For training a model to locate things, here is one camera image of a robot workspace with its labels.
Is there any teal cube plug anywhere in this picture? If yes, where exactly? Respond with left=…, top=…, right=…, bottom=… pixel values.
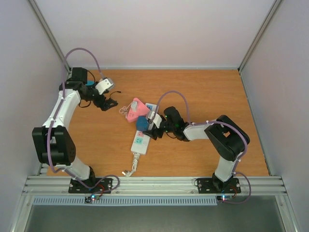
left=86, top=80, right=95, bottom=86

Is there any white power strip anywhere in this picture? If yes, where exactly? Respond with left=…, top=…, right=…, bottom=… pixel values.
left=131, top=103, right=157, bottom=155

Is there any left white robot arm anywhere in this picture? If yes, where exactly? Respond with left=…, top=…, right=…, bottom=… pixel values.
left=32, top=68, right=117, bottom=193

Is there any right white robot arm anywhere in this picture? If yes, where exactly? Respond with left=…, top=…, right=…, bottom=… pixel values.
left=143, top=106, right=250, bottom=193

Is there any blue cube socket adapter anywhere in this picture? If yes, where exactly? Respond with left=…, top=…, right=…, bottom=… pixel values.
left=136, top=116, right=150, bottom=132

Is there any pink triangular socket adapter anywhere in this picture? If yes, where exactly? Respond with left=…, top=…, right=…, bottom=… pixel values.
left=126, top=98, right=150, bottom=123

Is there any small white charger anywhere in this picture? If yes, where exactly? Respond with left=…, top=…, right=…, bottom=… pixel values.
left=130, top=101, right=138, bottom=112

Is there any right small circuit board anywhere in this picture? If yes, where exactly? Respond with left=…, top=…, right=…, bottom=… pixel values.
left=217, top=195, right=234, bottom=203

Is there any small circuit board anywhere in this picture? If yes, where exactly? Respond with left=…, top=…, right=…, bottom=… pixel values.
left=84, top=195, right=100, bottom=204
left=217, top=195, right=234, bottom=203

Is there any left small circuit board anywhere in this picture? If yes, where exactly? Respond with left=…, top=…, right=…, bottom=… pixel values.
left=84, top=195, right=100, bottom=204

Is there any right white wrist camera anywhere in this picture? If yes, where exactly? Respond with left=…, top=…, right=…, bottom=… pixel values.
left=146, top=111, right=162, bottom=128

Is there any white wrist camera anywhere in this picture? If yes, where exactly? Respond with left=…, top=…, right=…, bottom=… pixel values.
left=95, top=78, right=114, bottom=95
left=146, top=111, right=162, bottom=128

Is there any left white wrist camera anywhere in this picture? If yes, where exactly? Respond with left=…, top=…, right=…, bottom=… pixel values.
left=95, top=78, right=114, bottom=95

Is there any white power strip cord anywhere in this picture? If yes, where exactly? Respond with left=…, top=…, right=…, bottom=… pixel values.
left=121, top=152, right=140, bottom=178

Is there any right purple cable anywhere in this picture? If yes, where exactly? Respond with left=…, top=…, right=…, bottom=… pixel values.
left=152, top=90, right=252, bottom=204

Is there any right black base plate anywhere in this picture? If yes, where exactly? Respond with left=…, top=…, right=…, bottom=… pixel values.
left=197, top=177, right=241, bottom=194

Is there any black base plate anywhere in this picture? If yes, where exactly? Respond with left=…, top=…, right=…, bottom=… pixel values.
left=197, top=177, right=241, bottom=194
left=68, top=177, right=118, bottom=194

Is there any grey slotted cable duct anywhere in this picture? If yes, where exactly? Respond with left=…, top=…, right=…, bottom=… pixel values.
left=33, top=196, right=217, bottom=206

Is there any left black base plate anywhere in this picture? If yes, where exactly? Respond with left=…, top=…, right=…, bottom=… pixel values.
left=68, top=177, right=118, bottom=194

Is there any left aluminium rail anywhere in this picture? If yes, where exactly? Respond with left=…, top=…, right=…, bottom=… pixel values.
left=36, top=70, right=74, bottom=176

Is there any left aluminium corner post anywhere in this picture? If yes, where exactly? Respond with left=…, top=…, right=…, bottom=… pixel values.
left=27, top=0, right=70, bottom=70

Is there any aluminium corner post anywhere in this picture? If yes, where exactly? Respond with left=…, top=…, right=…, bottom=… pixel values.
left=27, top=0, right=70, bottom=70
left=238, top=0, right=283, bottom=75

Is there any front aluminium rail frame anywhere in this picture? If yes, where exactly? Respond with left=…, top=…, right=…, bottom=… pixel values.
left=22, top=176, right=287, bottom=196

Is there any right aluminium corner post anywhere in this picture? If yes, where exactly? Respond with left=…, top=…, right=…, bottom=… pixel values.
left=238, top=0, right=283, bottom=75

